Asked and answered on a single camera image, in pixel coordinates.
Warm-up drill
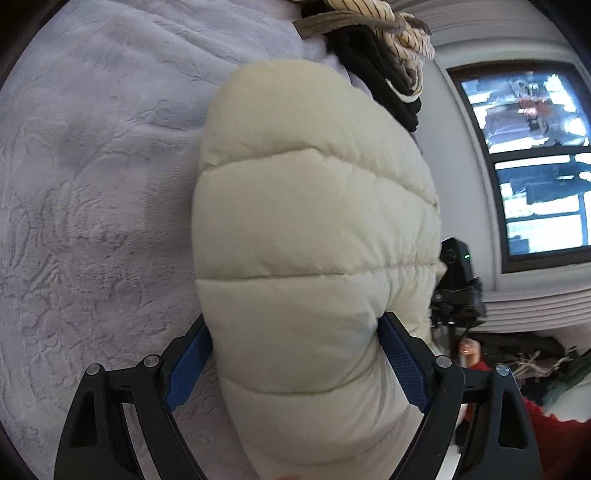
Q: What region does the cream puffer down jacket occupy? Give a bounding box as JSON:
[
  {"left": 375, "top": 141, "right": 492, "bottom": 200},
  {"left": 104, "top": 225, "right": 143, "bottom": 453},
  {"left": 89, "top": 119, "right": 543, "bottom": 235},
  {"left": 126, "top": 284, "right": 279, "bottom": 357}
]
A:
[{"left": 192, "top": 60, "right": 444, "bottom": 479}]

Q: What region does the red sleeve clothing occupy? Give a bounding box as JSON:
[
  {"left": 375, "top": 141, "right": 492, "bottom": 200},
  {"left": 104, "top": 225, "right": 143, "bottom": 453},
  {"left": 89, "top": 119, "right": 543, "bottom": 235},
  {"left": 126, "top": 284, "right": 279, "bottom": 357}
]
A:
[{"left": 461, "top": 359, "right": 591, "bottom": 480}]

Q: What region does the person's right hand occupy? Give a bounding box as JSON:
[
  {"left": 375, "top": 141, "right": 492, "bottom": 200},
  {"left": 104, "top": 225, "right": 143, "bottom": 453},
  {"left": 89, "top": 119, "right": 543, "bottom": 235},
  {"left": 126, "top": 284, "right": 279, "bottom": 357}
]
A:
[{"left": 459, "top": 338, "right": 481, "bottom": 368}]

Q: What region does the dark framed window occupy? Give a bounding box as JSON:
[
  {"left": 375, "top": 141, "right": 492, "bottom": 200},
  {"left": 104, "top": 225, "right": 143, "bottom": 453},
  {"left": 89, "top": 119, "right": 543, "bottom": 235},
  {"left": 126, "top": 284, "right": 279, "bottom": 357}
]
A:
[{"left": 448, "top": 60, "right": 590, "bottom": 273}]

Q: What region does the beige striped knit garment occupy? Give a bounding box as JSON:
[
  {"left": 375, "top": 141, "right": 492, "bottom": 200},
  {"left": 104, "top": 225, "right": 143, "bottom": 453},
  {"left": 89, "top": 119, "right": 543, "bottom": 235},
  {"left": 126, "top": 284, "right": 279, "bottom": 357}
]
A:
[{"left": 292, "top": 0, "right": 438, "bottom": 61}]

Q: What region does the black folded garment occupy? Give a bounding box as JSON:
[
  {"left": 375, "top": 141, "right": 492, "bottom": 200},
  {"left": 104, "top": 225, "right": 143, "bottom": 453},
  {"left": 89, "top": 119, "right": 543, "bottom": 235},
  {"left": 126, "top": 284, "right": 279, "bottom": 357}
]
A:
[{"left": 325, "top": 25, "right": 422, "bottom": 133}]

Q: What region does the lavender plush bed blanket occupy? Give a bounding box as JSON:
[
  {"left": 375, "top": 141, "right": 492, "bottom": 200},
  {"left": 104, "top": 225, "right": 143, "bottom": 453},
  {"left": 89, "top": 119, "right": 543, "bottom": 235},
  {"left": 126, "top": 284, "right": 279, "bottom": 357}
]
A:
[{"left": 0, "top": 0, "right": 366, "bottom": 480}]

